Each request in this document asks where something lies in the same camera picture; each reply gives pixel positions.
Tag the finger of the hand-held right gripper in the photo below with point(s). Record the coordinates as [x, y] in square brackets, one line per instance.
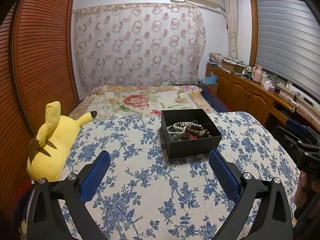
[287, 137]
[296, 126]

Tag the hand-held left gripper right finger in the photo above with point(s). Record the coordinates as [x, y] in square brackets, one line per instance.
[223, 175]

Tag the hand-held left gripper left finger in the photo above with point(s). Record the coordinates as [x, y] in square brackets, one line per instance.
[95, 175]

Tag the black jewelry box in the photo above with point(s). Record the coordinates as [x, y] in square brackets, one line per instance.
[192, 147]

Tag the person's right hand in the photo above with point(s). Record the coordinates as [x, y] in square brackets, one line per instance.
[301, 190]

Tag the pink tissue box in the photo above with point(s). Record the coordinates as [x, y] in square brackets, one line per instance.
[268, 86]

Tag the yellow plush toy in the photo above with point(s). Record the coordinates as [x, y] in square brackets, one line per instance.
[53, 140]

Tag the blue floral blanket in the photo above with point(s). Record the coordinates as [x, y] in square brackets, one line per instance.
[150, 180]

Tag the wooden cabinet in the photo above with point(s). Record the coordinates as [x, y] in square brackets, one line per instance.
[245, 97]

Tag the pink thermos jug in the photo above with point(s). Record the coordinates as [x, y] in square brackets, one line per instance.
[257, 74]

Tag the cardboard box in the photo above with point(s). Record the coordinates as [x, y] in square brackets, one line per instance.
[232, 67]

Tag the pink flower quilt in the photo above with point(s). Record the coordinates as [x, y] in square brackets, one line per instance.
[140, 100]

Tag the grey window blind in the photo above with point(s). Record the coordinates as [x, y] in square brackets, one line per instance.
[287, 37]

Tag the stack of patterned books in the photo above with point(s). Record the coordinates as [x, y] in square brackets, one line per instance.
[215, 58]

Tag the tied white curtain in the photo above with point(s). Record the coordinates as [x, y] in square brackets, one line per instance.
[231, 22]

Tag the wooden louvered wardrobe door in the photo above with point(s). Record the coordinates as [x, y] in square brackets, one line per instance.
[42, 55]

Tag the sheer circle pattern curtain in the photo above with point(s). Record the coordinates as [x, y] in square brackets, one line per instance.
[140, 45]

